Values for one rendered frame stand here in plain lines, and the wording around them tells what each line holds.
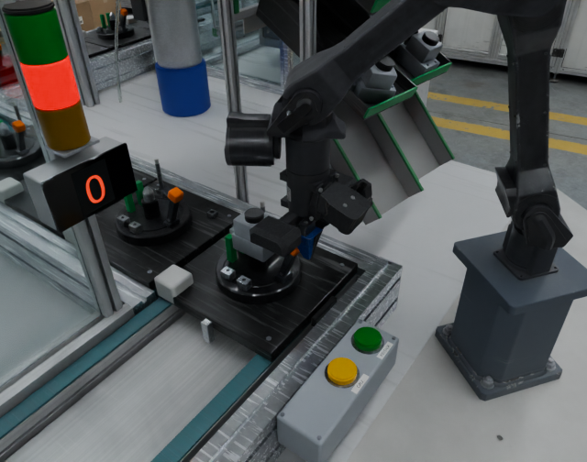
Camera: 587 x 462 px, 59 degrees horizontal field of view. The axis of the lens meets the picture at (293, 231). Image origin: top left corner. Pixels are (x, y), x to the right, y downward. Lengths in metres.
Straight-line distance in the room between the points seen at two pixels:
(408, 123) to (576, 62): 3.66
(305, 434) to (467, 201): 0.78
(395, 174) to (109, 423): 0.65
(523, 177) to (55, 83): 0.55
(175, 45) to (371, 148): 0.81
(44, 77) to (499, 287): 0.61
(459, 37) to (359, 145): 3.83
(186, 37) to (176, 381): 1.10
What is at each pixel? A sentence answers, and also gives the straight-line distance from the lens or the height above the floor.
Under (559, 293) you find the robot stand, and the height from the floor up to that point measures 1.06.
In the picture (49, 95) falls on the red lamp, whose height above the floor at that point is 1.33.
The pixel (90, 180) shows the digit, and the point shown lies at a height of 1.22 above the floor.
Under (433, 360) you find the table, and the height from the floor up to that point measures 0.86.
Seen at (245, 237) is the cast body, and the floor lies 1.06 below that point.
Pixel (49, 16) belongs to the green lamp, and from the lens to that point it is 0.62.
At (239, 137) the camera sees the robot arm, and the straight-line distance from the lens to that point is 0.65.
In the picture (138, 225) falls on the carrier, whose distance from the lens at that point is 0.96.
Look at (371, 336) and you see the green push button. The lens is 0.77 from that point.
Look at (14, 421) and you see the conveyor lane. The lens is 0.80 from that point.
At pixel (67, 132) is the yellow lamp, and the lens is 0.66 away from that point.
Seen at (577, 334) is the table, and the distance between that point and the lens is 1.03.
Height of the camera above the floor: 1.54
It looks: 37 degrees down
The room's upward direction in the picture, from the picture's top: 1 degrees counter-clockwise
